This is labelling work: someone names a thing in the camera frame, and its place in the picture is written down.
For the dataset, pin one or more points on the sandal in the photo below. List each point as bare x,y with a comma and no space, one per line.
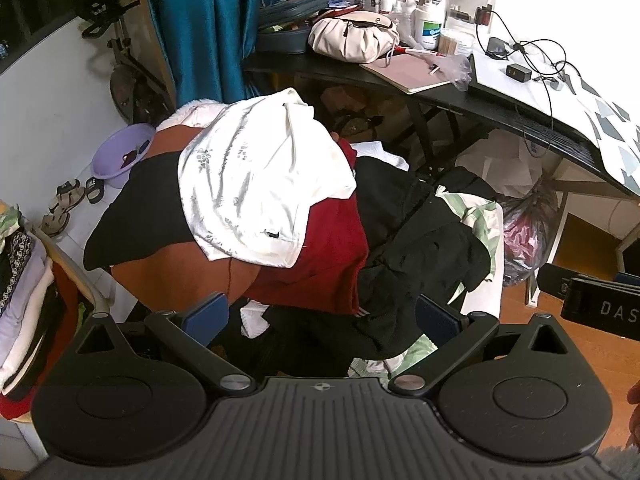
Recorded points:
68,196

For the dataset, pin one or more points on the cream puffy handbag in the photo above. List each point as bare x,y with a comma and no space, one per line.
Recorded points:
358,37

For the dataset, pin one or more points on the pink notebook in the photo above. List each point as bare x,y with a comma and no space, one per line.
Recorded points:
407,73

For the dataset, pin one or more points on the dark red garment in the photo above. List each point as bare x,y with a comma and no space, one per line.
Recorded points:
325,275

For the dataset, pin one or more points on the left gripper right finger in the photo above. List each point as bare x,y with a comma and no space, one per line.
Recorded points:
460,340

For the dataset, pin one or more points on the stack of folded clothes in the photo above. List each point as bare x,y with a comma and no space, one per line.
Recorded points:
41,310

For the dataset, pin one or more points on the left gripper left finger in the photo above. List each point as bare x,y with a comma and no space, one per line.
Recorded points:
187,334

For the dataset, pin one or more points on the black power adapter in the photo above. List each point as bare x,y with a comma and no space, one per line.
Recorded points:
518,72

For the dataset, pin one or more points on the plastic bag under desk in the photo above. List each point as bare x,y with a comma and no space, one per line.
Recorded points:
528,222

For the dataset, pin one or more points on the purple plastic basin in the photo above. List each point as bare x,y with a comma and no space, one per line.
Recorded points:
118,154

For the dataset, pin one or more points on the white lotion bottle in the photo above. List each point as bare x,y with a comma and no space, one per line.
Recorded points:
427,23

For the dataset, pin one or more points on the white t-shirt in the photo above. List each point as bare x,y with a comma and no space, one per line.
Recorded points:
247,181

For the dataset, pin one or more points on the teal blue curtain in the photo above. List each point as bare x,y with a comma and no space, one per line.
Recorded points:
204,44

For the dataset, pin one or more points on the brown and black garment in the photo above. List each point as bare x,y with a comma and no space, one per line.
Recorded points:
143,241

